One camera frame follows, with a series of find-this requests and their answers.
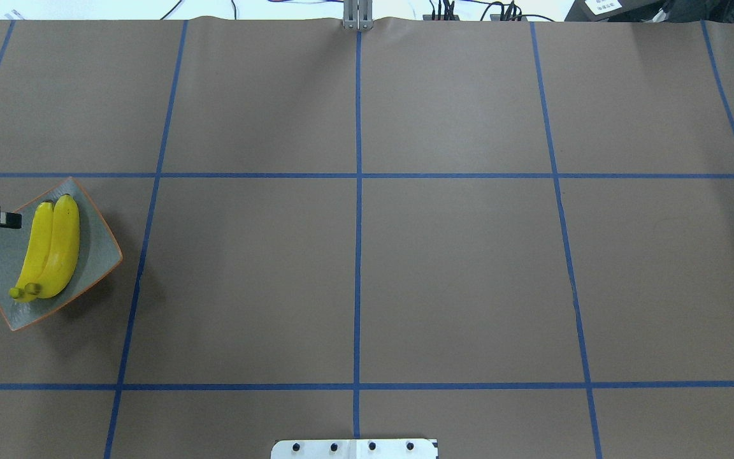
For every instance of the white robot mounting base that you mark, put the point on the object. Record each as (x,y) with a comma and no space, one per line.
(356,448)

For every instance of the aluminium frame post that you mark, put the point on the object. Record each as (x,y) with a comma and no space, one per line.
(358,15)

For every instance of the grey square plate orange rim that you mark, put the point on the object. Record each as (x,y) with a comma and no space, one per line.
(99,255)

